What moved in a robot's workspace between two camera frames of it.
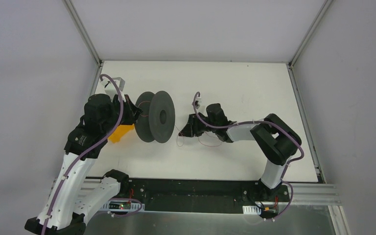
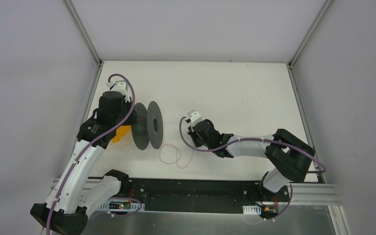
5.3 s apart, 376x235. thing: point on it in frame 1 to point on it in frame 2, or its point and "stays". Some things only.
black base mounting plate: (202, 196) stays
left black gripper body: (129, 109) stays
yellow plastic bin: (115, 136) stays
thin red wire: (181, 133) to (176, 153)
